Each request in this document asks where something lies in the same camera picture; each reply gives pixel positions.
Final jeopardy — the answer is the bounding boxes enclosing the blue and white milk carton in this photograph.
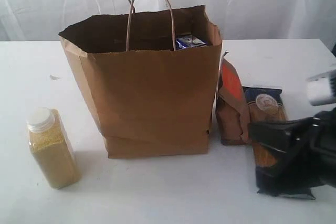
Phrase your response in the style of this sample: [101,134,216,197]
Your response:
[176,34,207,50]

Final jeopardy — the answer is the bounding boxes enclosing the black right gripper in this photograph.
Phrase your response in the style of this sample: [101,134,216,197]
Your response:
[248,109,335,195]

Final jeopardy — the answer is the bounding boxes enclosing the brown pouch with orange label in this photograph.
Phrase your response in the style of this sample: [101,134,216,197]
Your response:
[215,51,250,145]

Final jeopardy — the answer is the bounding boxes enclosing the brown paper shopping bag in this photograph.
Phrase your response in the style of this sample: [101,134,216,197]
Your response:
[59,5,222,158]

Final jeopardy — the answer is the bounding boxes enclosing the spaghetti packet with Italian flag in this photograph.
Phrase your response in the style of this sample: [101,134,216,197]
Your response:
[241,85,317,200]

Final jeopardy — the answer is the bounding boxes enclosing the millet bottle with white cap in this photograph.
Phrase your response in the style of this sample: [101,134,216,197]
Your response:
[27,108,80,189]

